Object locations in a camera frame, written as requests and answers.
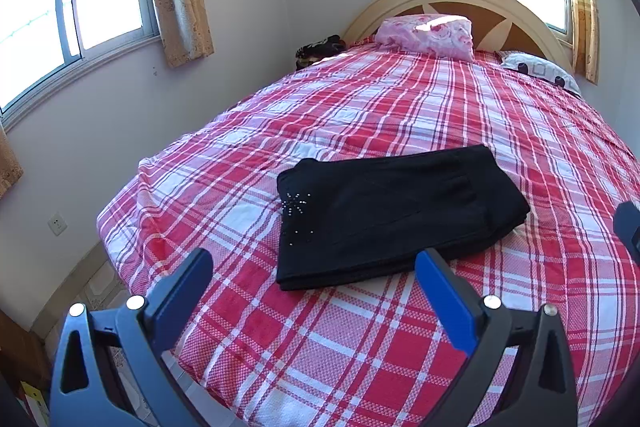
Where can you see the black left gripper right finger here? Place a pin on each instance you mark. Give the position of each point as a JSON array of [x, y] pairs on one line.
[[540, 389]]

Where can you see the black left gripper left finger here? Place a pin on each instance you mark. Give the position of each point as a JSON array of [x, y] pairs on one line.
[[86, 389]]

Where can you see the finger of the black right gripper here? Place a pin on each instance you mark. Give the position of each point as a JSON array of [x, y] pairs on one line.
[[626, 224]]

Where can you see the black pants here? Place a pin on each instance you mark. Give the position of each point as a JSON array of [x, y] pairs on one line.
[[354, 220]]

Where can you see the brown wooden furniture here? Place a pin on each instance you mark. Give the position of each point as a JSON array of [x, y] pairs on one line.
[[22, 355]]

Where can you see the white pillow with black dots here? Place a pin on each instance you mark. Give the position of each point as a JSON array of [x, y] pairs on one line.
[[540, 68]]

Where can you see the beige curtain far left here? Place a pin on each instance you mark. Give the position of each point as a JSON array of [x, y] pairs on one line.
[[10, 169]]

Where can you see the beige wooden headboard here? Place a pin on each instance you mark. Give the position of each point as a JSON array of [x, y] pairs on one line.
[[497, 25]]

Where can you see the pink floral pillow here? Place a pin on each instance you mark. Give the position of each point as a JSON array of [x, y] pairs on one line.
[[438, 35]]

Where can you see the black item beside bed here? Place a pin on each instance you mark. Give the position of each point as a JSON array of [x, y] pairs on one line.
[[315, 52]]

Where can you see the white wall socket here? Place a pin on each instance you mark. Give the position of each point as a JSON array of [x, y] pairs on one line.
[[57, 224]]

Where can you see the side window with frame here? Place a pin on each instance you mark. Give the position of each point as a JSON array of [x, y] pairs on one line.
[[48, 44]]

